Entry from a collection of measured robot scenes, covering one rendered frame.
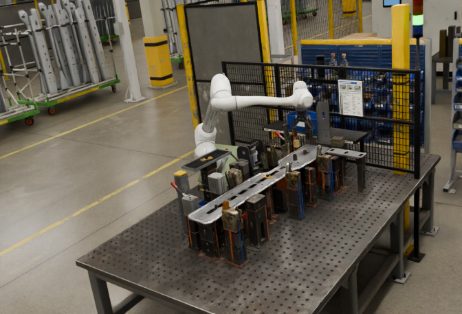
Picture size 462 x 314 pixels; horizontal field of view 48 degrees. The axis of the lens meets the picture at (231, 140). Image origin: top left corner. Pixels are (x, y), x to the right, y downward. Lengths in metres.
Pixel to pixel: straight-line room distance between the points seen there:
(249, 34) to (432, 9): 4.87
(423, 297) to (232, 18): 3.62
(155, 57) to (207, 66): 4.90
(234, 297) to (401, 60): 2.12
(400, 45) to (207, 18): 2.93
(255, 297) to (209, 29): 4.05
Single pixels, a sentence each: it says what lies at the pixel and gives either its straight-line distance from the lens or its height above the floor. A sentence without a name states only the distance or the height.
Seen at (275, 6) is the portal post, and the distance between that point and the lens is 8.12.
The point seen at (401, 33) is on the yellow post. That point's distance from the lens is 3.99.
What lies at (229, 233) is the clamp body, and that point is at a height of 0.92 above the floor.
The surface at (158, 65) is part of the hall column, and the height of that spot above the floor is 0.50.
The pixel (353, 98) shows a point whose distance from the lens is 4.23.
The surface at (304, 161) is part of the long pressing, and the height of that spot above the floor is 1.00.
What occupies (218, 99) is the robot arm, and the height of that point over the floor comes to 1.52.
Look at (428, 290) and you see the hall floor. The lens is 4.20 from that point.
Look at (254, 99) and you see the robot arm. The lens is 3.71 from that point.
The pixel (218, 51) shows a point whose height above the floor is 1.43.
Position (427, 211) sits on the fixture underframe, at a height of 0.23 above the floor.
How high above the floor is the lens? 2.43
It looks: 19 degrees down
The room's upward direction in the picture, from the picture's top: 7 degrees counter-clockwise
